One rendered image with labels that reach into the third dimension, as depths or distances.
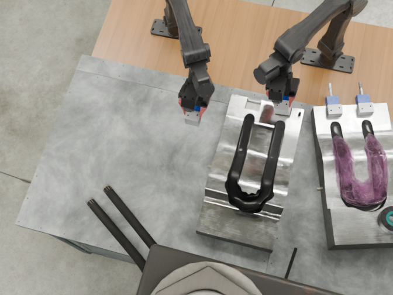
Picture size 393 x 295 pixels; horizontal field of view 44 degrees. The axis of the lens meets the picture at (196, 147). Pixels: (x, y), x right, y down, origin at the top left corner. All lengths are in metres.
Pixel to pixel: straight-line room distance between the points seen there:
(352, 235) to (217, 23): 0.96
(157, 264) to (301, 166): 1.34
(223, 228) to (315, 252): 0.32
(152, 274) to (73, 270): 2.13
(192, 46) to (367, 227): 0.78
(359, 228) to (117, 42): 1.14
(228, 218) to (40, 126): 1.51
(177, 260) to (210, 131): 1.35
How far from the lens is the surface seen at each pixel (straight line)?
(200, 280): 0.42
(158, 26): 2.02
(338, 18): 1.69
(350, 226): 1.63
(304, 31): 1.52
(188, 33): 1.50
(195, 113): 1.65
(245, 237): 1.63
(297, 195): 1.74
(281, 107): 1.69
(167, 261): 0.47
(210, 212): 1.64
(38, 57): 3.06
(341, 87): 1.92
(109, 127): 1.85
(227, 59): 1.93
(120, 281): 2.52
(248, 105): 1.77
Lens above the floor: 2.47
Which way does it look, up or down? 70 degrees down
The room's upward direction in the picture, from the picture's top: 8 degrees counter-clockwise
